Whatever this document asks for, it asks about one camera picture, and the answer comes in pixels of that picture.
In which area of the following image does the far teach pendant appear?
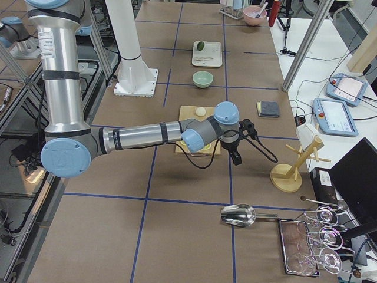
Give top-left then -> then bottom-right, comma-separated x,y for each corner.
326,73 -> 369,107

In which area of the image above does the red cylinder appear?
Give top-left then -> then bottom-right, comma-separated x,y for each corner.
268,0 -> 281,27

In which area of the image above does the wooden mug tree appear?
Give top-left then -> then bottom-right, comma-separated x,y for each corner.
270,135 -> 331,193

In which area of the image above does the green avocado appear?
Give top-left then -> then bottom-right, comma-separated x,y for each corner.
196,41 -> 205,51

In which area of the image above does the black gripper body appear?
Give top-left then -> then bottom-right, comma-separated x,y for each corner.
220,119 -> 256,153

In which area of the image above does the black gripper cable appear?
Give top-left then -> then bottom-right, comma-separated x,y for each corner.
177,129 -> 279,169

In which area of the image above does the teach pendant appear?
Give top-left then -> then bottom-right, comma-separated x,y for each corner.
326,73 -> 369,107
313,98 -> 359,137

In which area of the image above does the black tripod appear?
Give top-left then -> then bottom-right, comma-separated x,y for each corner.
277,0 -> 296,57

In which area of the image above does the white paper mug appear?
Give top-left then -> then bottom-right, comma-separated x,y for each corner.
296,123 -> 319,150

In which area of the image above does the green ceramic bowl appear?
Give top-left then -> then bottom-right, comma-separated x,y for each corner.
192,71 -> 214,88

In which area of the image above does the grey folded cloth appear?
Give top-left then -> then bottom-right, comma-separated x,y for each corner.
256,101 -> 280,117

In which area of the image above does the bamboo cutting board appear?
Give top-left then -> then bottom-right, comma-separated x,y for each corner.
178,106 -> 216,156

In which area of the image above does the dark glass rack tray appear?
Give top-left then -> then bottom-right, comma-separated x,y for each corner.
278,219 -> 320,278

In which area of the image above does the near teach pendant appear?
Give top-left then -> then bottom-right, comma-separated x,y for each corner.
313,98 -> 359,137

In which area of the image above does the white ceramic spoon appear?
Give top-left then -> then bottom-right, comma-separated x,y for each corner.
193,57 -> 213,62

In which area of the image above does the metal ice scoop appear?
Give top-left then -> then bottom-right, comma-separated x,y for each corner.
221,203 -> 279,228

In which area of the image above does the white steamed bun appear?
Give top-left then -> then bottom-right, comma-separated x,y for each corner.
195,107 -> 206,117

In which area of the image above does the pink bowl with ice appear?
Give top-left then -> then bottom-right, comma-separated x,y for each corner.
243,6 -> 267,26

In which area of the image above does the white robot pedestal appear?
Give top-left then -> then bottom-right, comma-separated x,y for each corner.
105,0 -> 158,97

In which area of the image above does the cream bear tray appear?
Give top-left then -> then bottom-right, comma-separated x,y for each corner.
191,41 -> 223,67

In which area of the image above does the wine glass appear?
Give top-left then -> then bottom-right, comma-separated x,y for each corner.
307,226 -> 355,253
286,248 -> 342,277
303,205 -> 347,229

